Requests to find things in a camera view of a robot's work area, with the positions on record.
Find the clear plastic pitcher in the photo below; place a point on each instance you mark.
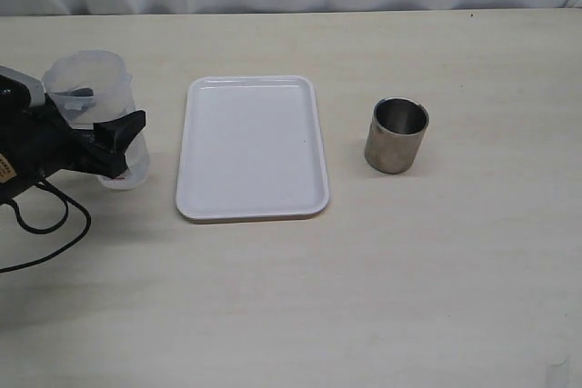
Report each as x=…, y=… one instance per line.
x=103, y=71

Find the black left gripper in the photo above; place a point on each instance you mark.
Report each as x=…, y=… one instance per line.
x=37, y=142

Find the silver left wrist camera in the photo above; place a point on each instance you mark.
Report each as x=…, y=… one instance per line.
x=20, y=91

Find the stainless steel cup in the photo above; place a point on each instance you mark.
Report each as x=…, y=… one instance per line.
x=396, y=131

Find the white rectangular plastic tray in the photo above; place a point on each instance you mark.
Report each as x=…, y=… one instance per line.
x=251, y=149

